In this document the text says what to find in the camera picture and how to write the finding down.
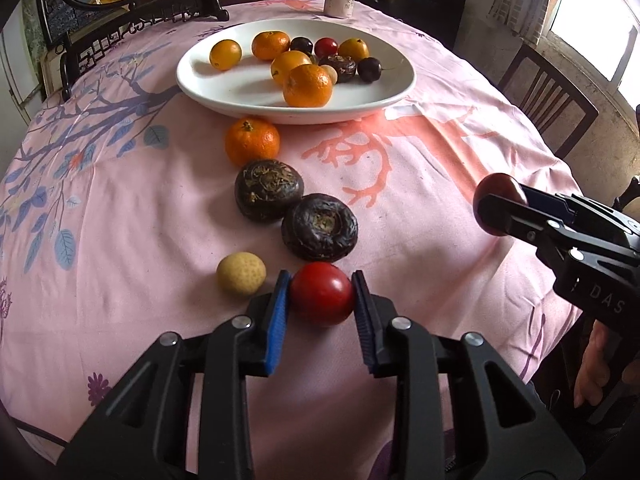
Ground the lone orange kumquat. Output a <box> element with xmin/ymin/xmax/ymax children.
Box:
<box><xmin>209</xmin><ymin>39</ymin><xmax>243</xmax><ymax>72</ymax></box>

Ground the large dark red plum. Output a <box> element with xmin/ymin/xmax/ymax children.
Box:
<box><xmin>472</xmin><ymin>172</ymin><xmax>528</xmax><ymax>236</ymax></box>

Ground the small red tomato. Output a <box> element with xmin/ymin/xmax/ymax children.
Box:
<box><xmin>314</xmin><ymin>37</ymin><xmax>338</xmax><ymax>58</ymax></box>

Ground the mandarin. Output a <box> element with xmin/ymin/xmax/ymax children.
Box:
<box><xmin>252</xmin><ymin>30</ymin><xmax>291</xmax><ymax>62</ymax></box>
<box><xmin>224</xmin><ymin>117</ymin><xmax>281</xmax><ymax>167</ymax></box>
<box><xmin>283</xmin><ymin>64</ymin><xmax>333</xmax><ymax>107</ymax></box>

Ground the small dark cherry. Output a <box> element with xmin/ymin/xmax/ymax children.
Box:
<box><xmin>357</xmin><ymin>58</ymin><xmax>383</xmax><ymax>84</ymax></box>

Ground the pink printed tablecloth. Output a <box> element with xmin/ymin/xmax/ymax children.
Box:
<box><xmin>1</xmin><ymin>4</ymin><xmax>578</xmax><ymax>479</ymax></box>

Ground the dark wooden screen stand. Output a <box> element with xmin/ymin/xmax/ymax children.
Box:
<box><xmin>36</xmin><ymin>0</ymin><xmax>229</xmax><ymax>101</ymax></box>

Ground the yellow kumquat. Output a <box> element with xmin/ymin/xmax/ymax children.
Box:
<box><xmin>337</xmin><ymin>38</ymin><xmax>370</xmax><ymax>63</ymax></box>

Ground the person's right hand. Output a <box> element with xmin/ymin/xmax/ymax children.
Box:
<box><xmin>574</xmin><ymin>321</ymin><xmax>614</xmax><ymax>408</ymax></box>

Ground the dark wooden chair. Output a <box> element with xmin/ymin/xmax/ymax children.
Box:
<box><xmin>497</xmin><ymin>44</ymin><xmax>599</xmax><ymax>159</ymax></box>

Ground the tan longan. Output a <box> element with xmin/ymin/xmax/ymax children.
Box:
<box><xmin>321</xmin><ymin>64</ymin><xmax>337</xmax><ymax>86</ymax></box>
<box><xmin>216</xmin><ymin>252</ymin><xmax>267</xmax><ymax>297</ymax></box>

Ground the large red cherry tomato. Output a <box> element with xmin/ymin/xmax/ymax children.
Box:
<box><xmin>288</xmin><ymin>262</ymin><xmax>355</xmax><ymax>327</ymax></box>

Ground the white oval plate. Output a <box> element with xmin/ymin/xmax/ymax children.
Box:
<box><xmin>176</xmin><ymin>18</ymin><xmax>416</xmax><ymax>125</ymax></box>

